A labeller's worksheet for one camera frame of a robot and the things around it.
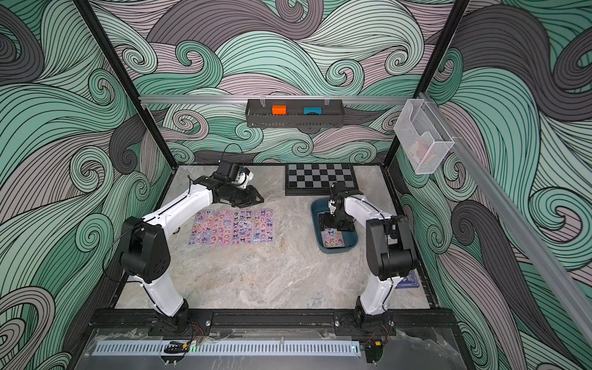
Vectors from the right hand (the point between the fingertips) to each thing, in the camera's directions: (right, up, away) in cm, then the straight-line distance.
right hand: (335, 229), depth 93 cm
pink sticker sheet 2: (-48, 0, +4) cm, 48 cm away
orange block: (-23, +50, 0) cm, 55 cm away
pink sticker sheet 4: (-30, 0, +4) cm, 30 cm away
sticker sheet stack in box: (-1, -4, -1) cm, 4 cm away
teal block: (-9, +50, +2) cm, 51 cm away
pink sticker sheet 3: (-39, 0, +3) cm, 39 cm away
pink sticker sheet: (-56, 0, +2) cm, 56 cm away
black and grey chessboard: (-6, +21, +17) cm, 28 cm away
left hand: (-30, +13, -6) cm, 33 cm away
